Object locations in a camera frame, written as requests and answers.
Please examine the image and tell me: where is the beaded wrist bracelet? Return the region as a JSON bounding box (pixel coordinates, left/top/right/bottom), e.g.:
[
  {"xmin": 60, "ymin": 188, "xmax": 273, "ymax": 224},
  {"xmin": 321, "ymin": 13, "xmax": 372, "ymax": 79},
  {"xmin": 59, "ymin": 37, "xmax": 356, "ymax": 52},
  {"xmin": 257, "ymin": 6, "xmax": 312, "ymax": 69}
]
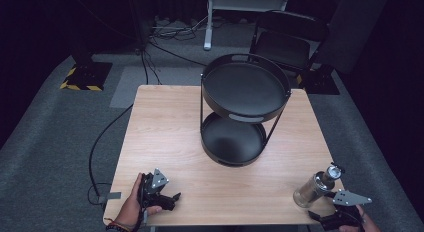
[{"xmin": 105, "ymin": 217, "xmax": 134, "ymax": 232}]

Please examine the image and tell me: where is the clear glass bottle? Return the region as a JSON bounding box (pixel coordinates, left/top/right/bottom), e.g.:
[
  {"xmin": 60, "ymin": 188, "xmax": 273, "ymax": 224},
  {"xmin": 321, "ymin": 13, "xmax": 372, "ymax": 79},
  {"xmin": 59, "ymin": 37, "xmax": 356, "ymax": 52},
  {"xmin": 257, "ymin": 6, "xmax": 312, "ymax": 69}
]
[{"xmin": 292, "ymin": 162, "xmax": 346, "ymax": 209}]

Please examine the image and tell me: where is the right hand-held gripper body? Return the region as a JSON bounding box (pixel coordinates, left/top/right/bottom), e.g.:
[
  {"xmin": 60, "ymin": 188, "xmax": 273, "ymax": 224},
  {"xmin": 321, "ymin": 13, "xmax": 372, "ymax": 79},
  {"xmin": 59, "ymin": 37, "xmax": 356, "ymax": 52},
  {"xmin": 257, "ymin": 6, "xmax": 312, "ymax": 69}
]
[{"xmin": 324, "ymin": 189, "xmax": 373, "ymax": 230}]

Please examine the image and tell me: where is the black stand pole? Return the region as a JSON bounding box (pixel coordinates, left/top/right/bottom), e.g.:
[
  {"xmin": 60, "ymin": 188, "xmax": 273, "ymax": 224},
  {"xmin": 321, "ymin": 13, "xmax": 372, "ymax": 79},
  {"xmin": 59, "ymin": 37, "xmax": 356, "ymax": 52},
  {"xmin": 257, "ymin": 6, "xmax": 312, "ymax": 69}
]
[{"xmin": 127, "ymin": 0, "xmax": 155, "ymax": 56}]

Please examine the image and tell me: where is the white metal stand frame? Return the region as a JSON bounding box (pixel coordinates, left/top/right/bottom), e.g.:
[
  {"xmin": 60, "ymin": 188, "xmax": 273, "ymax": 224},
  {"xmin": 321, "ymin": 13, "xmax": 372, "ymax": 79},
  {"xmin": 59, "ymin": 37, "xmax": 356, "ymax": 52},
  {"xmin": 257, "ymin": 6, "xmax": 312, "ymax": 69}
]
[{"xmin": 203, "ymin": 0, "xmax": 291, "ymax": 52}]

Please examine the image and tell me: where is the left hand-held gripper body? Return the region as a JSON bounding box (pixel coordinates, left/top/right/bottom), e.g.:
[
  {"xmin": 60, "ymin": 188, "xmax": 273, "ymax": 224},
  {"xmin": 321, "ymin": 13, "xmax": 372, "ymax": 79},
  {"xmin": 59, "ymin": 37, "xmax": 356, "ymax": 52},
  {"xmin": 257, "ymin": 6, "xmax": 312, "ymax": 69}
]
[{"xmin": 138, "ymin": 167, "xmax": 177, "ymax": 213}]

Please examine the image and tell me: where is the black folding chair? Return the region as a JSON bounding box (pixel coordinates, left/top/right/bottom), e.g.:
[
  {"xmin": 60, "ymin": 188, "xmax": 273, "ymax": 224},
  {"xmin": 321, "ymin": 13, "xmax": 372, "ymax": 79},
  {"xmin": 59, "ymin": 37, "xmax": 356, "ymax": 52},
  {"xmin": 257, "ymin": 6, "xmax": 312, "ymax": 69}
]
[{"xmin": 249, "ymin": 9, "xmax": 330, "ymax": 74}]

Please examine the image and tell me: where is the black yellow striped base plate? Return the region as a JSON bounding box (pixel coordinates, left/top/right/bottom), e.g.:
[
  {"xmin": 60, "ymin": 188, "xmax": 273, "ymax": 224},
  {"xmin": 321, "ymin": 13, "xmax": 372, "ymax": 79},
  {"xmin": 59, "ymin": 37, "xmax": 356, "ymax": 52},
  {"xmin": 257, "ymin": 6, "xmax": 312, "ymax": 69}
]
[{"xmin": 59, "ymin": 61, "xmax": 114, "ymax": 92}]

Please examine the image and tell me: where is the person's right hand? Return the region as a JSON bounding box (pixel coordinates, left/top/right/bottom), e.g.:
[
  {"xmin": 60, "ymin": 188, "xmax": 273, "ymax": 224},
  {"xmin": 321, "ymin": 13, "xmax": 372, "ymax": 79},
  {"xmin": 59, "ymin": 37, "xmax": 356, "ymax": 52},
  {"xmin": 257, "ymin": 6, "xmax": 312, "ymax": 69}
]
[{"xmin": 338, "ymin": 205, "xmax": 382, "ymax": 232}]

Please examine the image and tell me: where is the grey tape strip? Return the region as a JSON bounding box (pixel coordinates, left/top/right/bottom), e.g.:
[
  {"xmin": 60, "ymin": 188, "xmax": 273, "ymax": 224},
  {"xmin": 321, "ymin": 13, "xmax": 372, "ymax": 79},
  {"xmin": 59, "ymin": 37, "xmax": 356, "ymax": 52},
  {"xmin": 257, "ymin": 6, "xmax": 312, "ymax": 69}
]
[{"xmin": 99, "ymin": 191, "xmax": 123, "ymax": 205}]

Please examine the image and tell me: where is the person's left hand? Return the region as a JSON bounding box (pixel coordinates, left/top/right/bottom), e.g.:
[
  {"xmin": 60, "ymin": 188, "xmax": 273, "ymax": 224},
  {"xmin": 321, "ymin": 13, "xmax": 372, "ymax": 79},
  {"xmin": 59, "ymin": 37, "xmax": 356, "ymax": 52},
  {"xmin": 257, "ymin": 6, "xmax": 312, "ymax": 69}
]
[{"xmin": 114, "ymin": 172, "xmax": 163, "ymax": 230}]

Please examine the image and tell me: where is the black two-tier round tray rack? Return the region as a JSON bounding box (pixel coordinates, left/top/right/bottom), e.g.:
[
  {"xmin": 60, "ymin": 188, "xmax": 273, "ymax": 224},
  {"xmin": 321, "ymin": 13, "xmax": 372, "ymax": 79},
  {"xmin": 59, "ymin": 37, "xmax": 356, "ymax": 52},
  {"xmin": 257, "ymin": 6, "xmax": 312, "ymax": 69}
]
[{"xmin": 199, "ymin": 53, "xmax": 293, "ymax": 168}]

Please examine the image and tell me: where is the black stand base plate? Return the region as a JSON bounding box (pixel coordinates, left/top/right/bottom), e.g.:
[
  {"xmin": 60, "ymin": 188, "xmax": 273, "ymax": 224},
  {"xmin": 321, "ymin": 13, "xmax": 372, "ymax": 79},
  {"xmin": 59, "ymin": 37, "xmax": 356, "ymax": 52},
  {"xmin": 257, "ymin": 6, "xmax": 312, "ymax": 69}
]
[{"xmin": 295, "ymin": 65, "xmax": 341, "ymax": 96}]

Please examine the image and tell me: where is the grey curtain panel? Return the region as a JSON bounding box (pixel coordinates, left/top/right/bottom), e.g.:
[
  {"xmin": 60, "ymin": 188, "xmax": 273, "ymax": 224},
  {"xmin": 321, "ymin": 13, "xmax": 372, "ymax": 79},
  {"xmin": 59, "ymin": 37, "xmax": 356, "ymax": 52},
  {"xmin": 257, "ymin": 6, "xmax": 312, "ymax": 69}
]
[{"xmin": 314, "ymin": 0, "xmax": 392, "ymax": 75}]

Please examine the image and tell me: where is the black floor cable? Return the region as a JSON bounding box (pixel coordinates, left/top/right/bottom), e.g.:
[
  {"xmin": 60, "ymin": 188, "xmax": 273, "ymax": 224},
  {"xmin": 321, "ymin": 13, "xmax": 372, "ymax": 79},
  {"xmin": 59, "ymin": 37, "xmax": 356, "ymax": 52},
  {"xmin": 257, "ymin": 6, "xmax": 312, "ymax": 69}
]
[{"xmin": 87, "ymin": 104, "xmax": 134, "ymax": 206}]

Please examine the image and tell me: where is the bundle of floor cables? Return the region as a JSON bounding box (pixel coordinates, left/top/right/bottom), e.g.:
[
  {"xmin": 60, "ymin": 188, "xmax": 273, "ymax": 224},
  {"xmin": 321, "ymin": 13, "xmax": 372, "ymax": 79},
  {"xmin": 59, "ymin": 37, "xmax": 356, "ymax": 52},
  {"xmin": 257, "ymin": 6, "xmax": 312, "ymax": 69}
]
[{"xmin": 146, "ymin": 14, "xmax": 209, "ymax": 42}]

